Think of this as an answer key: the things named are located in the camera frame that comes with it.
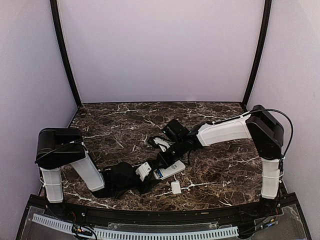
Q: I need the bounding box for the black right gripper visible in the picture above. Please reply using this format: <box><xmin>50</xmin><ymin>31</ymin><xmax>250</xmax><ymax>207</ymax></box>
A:
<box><xmin>154</xmin><ymin>139</ymin><xmax>187</xmax><ymax>169</ymax></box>

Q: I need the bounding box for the blue battery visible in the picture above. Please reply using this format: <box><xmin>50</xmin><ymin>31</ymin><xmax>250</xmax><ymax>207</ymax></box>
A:
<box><xmin>153</xmin><ymin>169</ymin><xmax>164</xmax><ymax>180</ymax></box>

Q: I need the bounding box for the white remote control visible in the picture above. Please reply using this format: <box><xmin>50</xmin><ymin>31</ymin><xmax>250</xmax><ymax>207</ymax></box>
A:
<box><xmin>156</xmin><ymin>160</ymin><xmax>186</xmax><ymax>181</ymax></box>

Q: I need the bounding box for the white battery cover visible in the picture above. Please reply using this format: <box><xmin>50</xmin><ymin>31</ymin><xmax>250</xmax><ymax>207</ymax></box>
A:
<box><xmin>171</xmin><ymin>181</ymin><xmax>182</xmax><ymax>195</ymax></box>

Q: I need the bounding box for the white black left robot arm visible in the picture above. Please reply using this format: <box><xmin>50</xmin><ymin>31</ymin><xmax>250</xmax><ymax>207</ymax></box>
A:
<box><xmin>35</xmin><ymin>128</ymin><xmax>160</xmax><ymax>218</ymax></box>

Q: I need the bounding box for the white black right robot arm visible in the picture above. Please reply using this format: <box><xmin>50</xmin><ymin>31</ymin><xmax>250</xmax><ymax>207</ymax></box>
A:
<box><xmin>149</xmin><ymin>105</ymin><xmax>288</xmax><ymax>217</ymax></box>

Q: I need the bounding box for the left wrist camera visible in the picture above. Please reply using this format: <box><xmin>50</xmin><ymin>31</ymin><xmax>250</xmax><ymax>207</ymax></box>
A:
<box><xmin>135</xmin><ymin>161</ymin><xmax>156</xmax><ymax>183</ymax></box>

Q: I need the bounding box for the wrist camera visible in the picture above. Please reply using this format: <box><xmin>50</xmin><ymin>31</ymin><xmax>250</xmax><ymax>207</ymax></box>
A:
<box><xmin>135</xmin><ymin>161</ymin><xmax>156</xmax><ymax>183</ymax></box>
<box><xmin>147</xmin><ymin>136</ymin><xmax>173</xmax><ymax>152</ymax></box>

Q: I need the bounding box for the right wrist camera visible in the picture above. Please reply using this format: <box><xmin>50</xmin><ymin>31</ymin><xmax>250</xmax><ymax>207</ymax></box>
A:
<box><xmin>147</xmin><ymin>136</ymin><xmax>173</xmax><ymax>152</ymax></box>

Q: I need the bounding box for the white slotted cable duct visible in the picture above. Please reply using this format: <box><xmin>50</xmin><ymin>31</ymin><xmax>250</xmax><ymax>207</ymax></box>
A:
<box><xmin>32</xmin><ymin>213</ymin><xmax>239</xmax><ymax>240</ymax></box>

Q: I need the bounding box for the black front rail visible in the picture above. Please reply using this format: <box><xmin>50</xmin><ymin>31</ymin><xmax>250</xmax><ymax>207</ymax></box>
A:
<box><xmin>39</xmin><ymin>200</ymin><xmax>283</xmax><ymax>228</ymax></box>

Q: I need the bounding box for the black right corner frame post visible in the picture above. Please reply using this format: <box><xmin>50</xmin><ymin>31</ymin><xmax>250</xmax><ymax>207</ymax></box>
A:
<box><xmin>240</xmin><ymin>0</ymin><xmax>272</xmax><ymax>111</ymax></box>

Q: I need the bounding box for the black corner frame post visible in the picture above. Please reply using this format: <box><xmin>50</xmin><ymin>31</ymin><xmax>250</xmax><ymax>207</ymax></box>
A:
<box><xmin>49</xmin><ymin>0</ymin><xmax>82</xmax><ymax>108</ymax></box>
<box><xmin>240</xmin><ymin>0</ymin><xmax>272</xmax><ymax>111</ymax></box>

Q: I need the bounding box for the black left corner frame post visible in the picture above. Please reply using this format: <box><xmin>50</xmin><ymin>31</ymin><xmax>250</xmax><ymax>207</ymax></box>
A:
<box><xmin>49</xmin><ymin>0</ymin><xmax>82</xmax><ymax>108</ymax></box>

